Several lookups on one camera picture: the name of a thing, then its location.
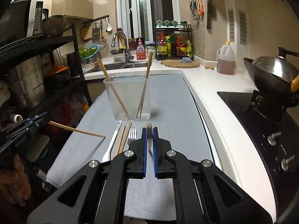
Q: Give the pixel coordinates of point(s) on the piece of ginger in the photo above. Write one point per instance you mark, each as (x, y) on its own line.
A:
(209, 67)

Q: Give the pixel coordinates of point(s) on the black gas stove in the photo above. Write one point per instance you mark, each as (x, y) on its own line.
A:
(245, 126)

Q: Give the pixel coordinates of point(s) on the white framed window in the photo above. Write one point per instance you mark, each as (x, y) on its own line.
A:
(133, 9)

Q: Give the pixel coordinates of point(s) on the black wok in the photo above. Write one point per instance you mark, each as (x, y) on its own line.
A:
(261, 79)

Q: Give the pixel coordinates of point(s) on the bunch of wooden chopsticks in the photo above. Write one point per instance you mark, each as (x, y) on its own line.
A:
(147, 73)

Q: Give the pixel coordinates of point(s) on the steel basin red label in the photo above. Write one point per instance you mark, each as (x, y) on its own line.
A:
(90, 63)

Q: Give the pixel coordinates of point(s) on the row of green spice jars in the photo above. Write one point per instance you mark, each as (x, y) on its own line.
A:
(168, 23)

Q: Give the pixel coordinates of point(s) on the white jar green lid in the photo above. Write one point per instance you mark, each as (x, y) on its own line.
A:
(149, 51)

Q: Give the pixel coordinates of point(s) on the blue knitted dishcloth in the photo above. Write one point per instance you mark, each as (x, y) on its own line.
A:
(186, 60)

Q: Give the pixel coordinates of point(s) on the black kettle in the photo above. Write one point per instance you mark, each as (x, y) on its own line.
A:
(73, 64)

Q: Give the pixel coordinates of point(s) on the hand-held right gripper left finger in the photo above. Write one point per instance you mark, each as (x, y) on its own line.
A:
(145, 154)

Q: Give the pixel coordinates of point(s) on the hanging cleaver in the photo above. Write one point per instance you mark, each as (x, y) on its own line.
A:
(210, 16)

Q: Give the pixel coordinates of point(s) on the stack of bowls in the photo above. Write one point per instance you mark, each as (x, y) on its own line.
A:
(86, 51)

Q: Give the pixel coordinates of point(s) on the round wooden cutting board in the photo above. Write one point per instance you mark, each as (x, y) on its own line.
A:
(172, 63)

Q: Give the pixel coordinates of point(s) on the grey table mat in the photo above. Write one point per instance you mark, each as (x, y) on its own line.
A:
(175, 112)

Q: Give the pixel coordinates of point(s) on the beige wall cabinet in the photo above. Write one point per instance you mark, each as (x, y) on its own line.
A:
(72, 0)

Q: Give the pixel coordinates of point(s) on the red dish soap bottle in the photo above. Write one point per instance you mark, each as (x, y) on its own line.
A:
(141, 51)

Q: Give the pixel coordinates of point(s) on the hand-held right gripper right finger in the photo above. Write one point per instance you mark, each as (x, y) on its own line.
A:
(156, 154)

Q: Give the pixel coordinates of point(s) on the black metal shelf rack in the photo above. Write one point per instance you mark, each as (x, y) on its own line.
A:
(78, 51)

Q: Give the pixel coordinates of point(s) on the black and white microwave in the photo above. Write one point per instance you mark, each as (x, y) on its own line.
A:
(35, 18)

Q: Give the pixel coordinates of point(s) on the white wall vent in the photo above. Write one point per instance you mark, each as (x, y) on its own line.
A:
(242, 28)
(231, 25)

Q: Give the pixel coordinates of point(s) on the hanging kitchen tools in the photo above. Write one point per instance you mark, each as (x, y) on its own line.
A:
(195, 7)

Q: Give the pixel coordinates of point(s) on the large stainless steel pot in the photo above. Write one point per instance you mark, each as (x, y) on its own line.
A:
(25, 84)

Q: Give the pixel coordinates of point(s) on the clear plastic container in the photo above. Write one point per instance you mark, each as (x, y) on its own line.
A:
(130, 93)

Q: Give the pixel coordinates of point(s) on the black hook rail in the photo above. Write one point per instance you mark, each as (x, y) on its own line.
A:
(98, 19)

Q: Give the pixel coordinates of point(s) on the hanging white ladle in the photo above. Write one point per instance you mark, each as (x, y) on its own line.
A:
(109, 28)

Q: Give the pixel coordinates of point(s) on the hanging wooden board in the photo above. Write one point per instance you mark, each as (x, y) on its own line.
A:
(86, 33)

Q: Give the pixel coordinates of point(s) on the beige cardboard box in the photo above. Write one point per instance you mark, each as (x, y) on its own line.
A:
(38, 147)

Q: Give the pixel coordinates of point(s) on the blue plastic basin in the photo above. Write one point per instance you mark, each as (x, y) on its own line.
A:
(93, 56)

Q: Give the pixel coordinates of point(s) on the sink caddy with scrubber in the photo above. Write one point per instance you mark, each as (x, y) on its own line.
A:
(115, 51)

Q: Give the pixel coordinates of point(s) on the jar of red chillies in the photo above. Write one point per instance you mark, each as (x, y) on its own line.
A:
(132, 44)

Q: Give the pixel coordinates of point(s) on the black pot orange lid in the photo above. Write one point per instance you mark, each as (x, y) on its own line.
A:
(60, 68)

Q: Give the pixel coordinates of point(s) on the dark glass bowl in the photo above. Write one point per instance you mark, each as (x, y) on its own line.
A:
(53, 26)

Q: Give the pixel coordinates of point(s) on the hanging mesh strainer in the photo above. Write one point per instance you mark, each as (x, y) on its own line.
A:
(103, 43)

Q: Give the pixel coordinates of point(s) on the chrome kitchen faucet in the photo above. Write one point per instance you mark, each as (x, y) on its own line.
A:
(128, 53)

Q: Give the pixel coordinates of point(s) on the row of sauce bottles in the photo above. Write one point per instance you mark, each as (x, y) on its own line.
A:
(167, 45)

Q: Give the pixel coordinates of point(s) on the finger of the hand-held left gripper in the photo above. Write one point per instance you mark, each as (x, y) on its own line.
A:
(37, 117)
(25, 127)

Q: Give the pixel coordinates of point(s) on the clear oil jug yellow cap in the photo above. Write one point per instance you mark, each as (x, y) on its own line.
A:
(225, 64)

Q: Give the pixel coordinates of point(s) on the hanging metal grater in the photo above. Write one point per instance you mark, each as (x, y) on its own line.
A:
(95, 32)

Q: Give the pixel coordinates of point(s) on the small white cup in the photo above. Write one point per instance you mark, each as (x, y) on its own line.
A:
(15, 118)

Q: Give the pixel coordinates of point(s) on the yellow plastic bag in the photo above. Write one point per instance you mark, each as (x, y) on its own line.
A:
(85, 107)

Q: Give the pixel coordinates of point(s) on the stainless steel sink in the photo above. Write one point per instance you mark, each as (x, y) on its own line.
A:
(112, 66)

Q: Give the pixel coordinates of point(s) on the red plastic bag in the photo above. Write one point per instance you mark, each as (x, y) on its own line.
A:
(67, 109)

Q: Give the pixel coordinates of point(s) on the person's left hand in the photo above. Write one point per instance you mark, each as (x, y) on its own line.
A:
(16, 182)

